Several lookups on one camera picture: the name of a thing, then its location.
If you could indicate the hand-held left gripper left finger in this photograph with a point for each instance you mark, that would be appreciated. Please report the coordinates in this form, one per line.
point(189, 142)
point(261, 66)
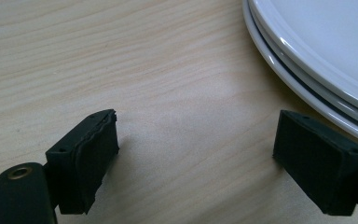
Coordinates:
point(87, 161)

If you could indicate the white plate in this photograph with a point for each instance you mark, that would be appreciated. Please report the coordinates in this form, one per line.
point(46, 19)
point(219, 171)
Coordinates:
point(332, 34)
point(270, 60)

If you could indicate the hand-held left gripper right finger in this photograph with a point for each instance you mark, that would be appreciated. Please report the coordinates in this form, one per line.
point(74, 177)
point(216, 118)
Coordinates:
point(317, 168)

